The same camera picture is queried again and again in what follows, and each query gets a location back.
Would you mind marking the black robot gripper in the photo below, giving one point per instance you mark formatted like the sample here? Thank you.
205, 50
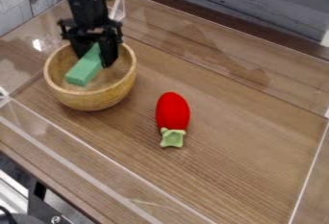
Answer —
82, 37

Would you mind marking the green rectangular block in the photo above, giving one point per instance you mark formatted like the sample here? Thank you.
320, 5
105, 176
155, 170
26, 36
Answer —
86, 68

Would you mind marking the brown wooden bowl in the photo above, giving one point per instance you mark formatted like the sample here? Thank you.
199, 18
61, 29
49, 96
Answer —
105, 91

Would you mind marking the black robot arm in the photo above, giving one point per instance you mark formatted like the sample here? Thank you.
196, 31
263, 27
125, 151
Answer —
90, 13

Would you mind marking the red plush strawberry toy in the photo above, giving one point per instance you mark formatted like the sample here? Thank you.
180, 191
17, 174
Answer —
172, 118

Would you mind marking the clear acrylic corner bracket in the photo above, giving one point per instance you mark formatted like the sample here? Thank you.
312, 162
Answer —
117, 10

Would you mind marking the clear acrylic tray wall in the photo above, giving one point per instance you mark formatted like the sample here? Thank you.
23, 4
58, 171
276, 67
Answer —
108, 192

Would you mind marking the black table leg bracket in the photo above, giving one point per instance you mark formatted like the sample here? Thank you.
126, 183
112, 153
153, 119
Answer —
41, 209

